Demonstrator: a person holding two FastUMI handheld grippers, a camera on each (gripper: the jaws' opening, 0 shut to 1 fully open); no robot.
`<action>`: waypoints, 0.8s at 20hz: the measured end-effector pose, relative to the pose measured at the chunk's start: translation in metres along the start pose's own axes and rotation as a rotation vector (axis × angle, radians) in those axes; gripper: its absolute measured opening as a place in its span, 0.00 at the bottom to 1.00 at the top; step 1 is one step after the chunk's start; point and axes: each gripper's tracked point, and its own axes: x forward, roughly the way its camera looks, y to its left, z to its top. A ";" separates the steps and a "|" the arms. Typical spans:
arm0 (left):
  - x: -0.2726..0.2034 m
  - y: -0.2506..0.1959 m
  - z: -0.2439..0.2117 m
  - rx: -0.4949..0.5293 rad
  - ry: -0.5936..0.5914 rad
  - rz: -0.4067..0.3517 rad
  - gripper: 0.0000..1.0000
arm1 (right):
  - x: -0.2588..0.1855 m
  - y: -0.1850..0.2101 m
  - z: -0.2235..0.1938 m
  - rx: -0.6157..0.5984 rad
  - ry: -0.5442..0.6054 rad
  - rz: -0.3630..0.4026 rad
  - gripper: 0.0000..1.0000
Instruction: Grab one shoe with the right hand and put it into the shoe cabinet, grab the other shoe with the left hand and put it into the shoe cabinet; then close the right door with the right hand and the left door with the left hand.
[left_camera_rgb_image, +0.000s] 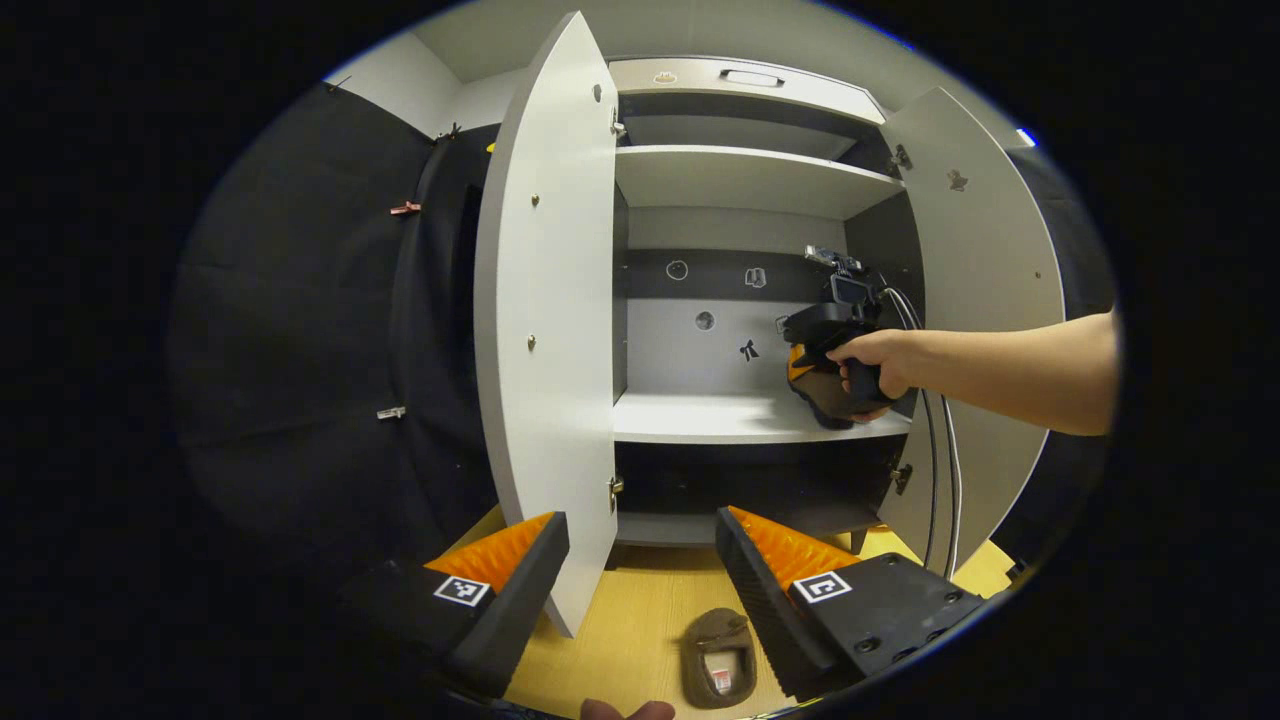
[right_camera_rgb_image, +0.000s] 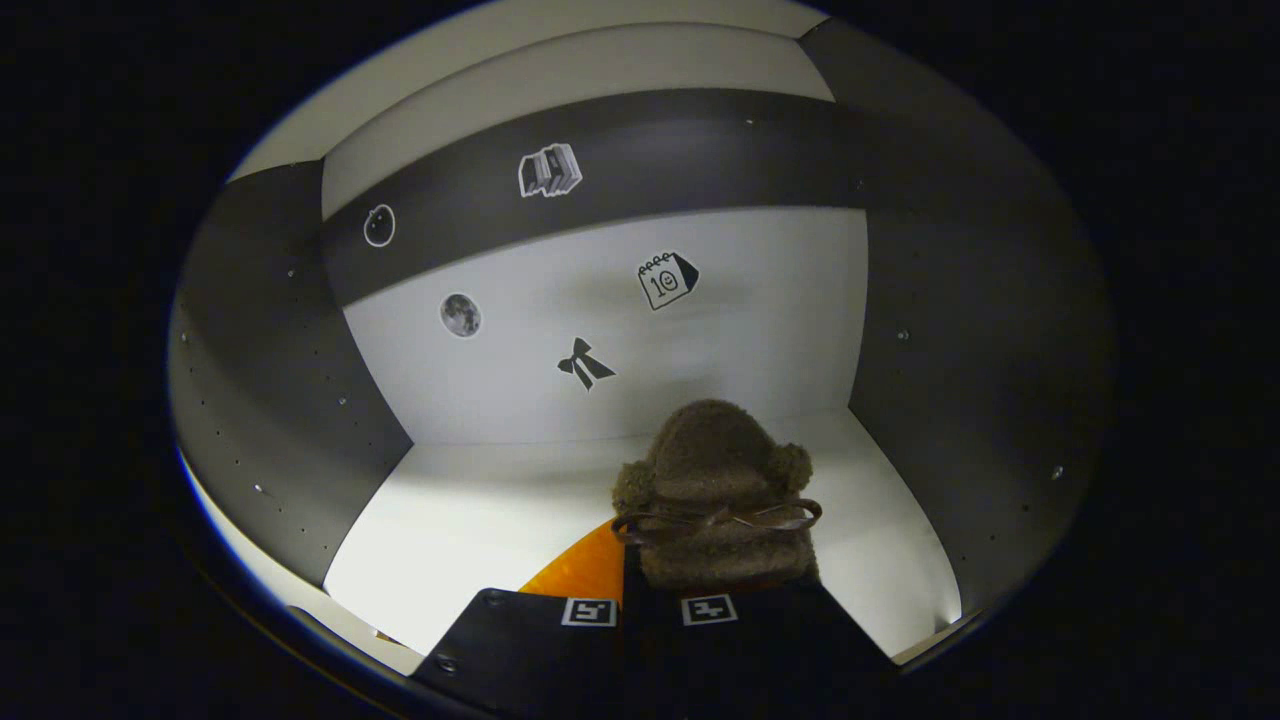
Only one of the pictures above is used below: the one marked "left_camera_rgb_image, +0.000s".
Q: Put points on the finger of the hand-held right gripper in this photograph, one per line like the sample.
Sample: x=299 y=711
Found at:
x=796 y=366

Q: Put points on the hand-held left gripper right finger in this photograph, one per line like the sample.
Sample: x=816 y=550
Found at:
x=765 y=600

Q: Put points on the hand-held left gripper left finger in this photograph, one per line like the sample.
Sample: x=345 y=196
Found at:
x=520 y=590

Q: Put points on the brown fuzzy shoe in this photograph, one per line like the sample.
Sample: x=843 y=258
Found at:
x=718 y=640
x=825 y=400

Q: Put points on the white shoe cabinet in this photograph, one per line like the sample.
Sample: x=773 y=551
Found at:
x=720 y=230

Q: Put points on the white cabinet door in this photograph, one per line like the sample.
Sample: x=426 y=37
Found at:
x=545 y=330
x=985 y=260

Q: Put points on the white thick cabinet shelf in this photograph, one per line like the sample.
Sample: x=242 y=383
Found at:
x=700 y=418

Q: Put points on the white thin cabinet shelf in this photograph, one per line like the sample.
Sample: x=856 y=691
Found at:
x=740 y=180

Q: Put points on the beige cabinet drawer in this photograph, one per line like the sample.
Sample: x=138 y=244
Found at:
x=690 y=78

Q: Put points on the silver cloth clip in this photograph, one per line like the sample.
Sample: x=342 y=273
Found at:
x=390 y=413

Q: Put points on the red cloth clip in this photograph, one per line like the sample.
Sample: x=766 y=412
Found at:
x=405 y=208

